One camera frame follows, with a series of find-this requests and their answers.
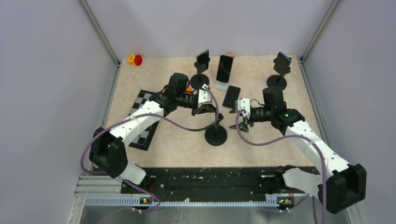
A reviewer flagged silver metal phone stand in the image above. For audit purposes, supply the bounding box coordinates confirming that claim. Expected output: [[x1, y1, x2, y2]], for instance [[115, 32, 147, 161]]
[[216, 81, 229, 91]]

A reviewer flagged black clamp stand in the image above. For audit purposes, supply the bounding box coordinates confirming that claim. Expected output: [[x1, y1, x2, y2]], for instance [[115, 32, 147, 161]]
[[190, 73, 210, 89], [267, 74, 287, 90], [205, 113, 227, 146]]

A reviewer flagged black smartphone white edge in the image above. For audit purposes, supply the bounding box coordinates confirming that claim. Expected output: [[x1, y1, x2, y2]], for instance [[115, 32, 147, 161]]
[[222, 85, 241, 109]]

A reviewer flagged purple smartphone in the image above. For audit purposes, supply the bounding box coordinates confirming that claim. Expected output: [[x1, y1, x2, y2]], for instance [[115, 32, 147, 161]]
[[216, 55, 233, 83]]

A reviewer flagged dark green-edged smartphone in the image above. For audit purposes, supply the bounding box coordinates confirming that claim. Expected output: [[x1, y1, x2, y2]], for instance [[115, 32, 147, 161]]
[[194, 49, 210, 74]]

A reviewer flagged black clamp stand back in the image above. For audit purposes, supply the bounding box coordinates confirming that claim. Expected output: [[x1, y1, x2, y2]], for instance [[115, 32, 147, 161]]
[[267, 74, 287, 90]]

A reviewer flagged blue smartphone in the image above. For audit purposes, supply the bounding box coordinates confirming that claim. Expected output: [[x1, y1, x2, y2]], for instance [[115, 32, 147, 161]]
[[274, 52, 292, 76]]

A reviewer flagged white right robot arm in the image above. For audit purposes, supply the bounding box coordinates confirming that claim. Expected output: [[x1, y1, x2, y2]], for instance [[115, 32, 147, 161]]
[[231, 87, 367, 214]]

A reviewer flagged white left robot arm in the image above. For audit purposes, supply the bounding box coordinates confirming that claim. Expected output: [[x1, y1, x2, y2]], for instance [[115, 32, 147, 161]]
[[85, 73, 220, 193]]

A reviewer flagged black and silver chessboard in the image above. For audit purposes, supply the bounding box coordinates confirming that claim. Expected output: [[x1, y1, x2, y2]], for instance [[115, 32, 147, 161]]
[[127, 90, 162, 152]]

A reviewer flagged yellow toy block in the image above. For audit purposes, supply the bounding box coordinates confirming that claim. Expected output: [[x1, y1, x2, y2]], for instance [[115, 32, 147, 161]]
[[128, 54, 136, 66]]

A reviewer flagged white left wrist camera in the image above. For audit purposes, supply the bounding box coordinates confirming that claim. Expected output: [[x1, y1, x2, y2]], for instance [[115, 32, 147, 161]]
[[198, 84, 212, 107]]

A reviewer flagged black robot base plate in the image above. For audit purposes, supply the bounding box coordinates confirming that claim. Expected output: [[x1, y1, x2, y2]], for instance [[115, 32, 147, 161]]
[[91, 166, 319, 203]]

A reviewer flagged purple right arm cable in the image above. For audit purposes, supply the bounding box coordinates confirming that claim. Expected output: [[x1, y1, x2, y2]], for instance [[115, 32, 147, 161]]
[[235, 110, 329, 224]]

